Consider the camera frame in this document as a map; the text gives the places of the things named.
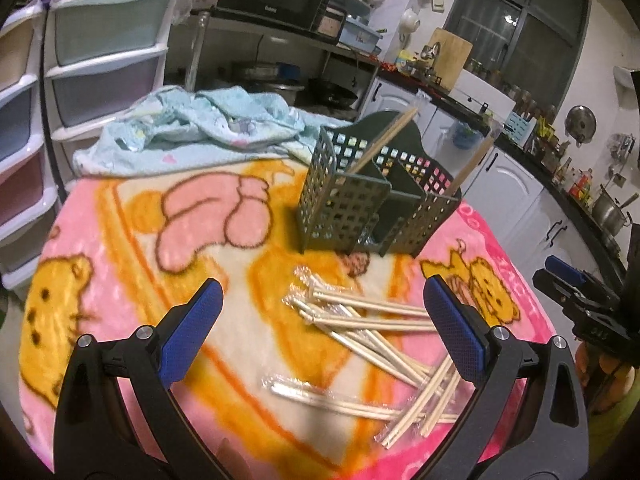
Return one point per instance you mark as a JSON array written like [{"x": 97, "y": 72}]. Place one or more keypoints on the row of condiment bottles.
[{"x": 560, "y": 160}]

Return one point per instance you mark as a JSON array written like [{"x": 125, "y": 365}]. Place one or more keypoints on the blue plastic bag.
[{"x": 466, "y": 137}]

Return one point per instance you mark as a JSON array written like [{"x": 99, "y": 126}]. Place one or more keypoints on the light blue knife block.
[{"x": 519, "y": 127}]

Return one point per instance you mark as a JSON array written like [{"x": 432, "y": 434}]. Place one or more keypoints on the pile of chopsticks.
[{"x": 345, "y": 323}]

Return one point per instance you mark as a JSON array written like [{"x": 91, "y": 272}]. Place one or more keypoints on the pink cartoon printed blanket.
[{"x": 125, "y": 240}]

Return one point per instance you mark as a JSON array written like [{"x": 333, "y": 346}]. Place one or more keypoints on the metal shelf rack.
[{"x": 280, "y": 41}]

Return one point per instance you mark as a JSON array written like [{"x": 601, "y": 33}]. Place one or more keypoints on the white hanging appliance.
[{"x": 410, "y": 22}]

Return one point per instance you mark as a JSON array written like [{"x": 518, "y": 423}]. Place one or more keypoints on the steel stock pot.
[{"x": 607, "y": 210}]

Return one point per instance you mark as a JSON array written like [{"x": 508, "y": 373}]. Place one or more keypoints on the dark framed window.
[{"x": 500, "y": 10}]

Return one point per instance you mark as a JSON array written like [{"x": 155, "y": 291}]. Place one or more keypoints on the black wok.
[{"x": 332, "y": 94}]

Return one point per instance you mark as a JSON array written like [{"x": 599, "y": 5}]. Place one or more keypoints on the light blue plastic tray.
[{"x": 360, "y": 35}]

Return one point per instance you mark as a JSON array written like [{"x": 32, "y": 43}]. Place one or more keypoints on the dark green perforated utensil holder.
[{"x": 340, "y": 210}]

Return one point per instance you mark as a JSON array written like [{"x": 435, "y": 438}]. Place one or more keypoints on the steel kitchen faucet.
[{"x": 430, "y": 57}]

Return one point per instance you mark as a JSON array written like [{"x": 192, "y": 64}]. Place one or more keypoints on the white kitchen cabinets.
[{"x": 510, "y": 185}]

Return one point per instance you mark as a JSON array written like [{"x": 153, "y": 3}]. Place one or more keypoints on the row of windowsill jars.
[{"x": 510, "y": 87}]

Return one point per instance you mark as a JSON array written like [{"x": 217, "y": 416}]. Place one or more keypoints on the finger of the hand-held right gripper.
[
  {"x": 552, "y": 287},
  {"x": 565, "y": 266}
]

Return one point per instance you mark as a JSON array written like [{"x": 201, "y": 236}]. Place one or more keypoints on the steel pan lid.
[{"x": 581, "y": 122}]

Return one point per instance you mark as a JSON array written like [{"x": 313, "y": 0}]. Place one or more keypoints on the black range hood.
[{"x": 634, "y": 95}]

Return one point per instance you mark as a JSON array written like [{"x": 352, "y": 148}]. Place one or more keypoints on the steel lidded pot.
[{"x": 282, "y": 91}]

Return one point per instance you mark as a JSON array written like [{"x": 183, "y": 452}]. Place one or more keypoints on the wooden cutting board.
[{"x": 450, "y": 55}]

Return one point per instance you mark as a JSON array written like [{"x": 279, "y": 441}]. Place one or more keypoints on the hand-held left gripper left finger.
[{"x": 192, "y": 332}]

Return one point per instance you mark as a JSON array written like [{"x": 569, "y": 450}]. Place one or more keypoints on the light blue printed cloth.
[{"x": 225, "y": 120}]

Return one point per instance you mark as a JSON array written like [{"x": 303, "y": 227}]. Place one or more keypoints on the pastel plastic drawer tower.
[
  {"x": 100, "y": 85},
  {"x": 20, "y": 125}
]

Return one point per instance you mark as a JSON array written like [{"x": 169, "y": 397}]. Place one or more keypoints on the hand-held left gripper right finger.
[{"x": 457, "y": 332}]

